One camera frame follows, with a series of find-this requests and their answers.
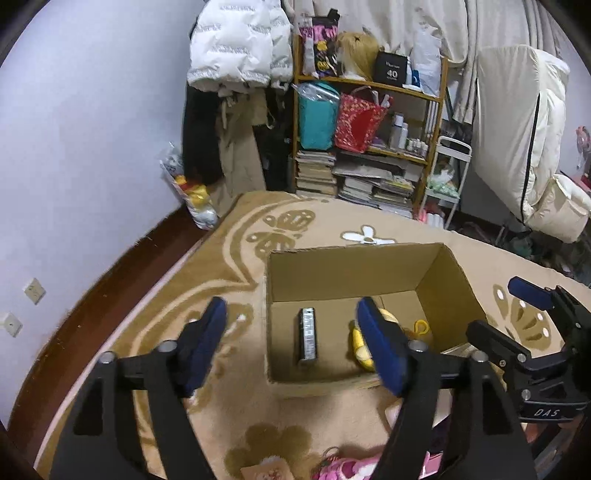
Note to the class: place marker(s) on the black rectangular case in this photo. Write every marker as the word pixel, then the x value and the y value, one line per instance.
pixel 307 337

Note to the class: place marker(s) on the brown cardboard box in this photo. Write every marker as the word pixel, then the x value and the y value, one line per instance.
pixel 341 272

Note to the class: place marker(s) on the black hanging garment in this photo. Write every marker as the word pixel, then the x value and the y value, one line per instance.
pixel 277 147

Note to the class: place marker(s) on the white wall socket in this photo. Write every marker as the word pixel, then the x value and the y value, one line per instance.
pixel 34 290
pixel 10 324

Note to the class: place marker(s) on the white plastic bag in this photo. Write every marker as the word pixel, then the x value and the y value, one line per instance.
pixel 425 60

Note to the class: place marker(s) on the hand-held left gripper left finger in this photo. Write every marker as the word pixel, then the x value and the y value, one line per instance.
pixel 210 341

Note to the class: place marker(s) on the pink patterned toy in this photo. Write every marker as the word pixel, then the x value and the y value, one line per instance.
pixel 341 468

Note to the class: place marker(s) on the beige hanging coat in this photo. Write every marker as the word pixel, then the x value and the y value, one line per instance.
pixel 238 152

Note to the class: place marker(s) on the cream curtain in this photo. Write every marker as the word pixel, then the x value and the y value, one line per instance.
pixel 485 23

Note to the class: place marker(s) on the white puffer jacket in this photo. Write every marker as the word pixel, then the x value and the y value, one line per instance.
pixel 231 41

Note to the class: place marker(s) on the pale green packets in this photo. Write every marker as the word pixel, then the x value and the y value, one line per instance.
pixel 441 184

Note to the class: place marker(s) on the blond wig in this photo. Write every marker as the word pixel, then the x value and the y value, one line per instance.
pixel 358 53

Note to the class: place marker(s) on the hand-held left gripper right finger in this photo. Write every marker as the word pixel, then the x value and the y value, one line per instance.
pixel 378 341

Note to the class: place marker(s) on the white metal cart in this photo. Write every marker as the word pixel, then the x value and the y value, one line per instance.
pixel 461 157

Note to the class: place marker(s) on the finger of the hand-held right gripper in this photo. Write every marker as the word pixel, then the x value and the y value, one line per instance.
pixel 489 337
pixel 528 290

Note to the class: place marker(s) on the row of small bottles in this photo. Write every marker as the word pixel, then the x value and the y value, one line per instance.
pixel 418 146

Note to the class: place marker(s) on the black cardboard box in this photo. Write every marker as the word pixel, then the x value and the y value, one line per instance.
pixel 391 68

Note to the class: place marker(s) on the teal storage bag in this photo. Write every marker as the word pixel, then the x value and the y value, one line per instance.
pixel 316 122

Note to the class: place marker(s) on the wooden shelf rack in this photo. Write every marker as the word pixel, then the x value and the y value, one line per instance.
pixel 415 108

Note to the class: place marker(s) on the white tall bottles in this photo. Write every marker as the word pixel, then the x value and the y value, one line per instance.
pixel 398 131

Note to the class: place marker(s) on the pink figure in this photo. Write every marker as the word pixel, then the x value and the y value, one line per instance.
pixel 583 141

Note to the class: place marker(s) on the neat stack of books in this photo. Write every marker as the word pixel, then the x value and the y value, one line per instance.
pixel 315 173

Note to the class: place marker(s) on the beige paper card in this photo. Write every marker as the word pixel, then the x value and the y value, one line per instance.
pixel 268 470

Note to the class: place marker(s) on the red patterned gift bag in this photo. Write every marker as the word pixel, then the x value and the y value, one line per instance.
pixel 358 122

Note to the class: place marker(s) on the messy pile of books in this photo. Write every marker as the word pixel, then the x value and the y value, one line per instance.
pixel 378 184

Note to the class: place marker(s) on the pink black printed bag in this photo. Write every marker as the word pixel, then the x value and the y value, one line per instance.
pixel 318 46

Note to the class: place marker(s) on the beige flower patterned rug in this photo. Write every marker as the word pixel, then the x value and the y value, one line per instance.
pixel 231 415

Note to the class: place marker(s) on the yellow plush toy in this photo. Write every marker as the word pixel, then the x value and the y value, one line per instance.
pixel 362 351

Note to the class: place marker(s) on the dark clothes pile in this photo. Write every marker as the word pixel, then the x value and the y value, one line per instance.
pixel 531 247

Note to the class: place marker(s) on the clear bag of toys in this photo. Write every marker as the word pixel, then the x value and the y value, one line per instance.
pixel 196 198

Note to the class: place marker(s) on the black hanging coat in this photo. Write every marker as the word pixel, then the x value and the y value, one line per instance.
pixel 198 134

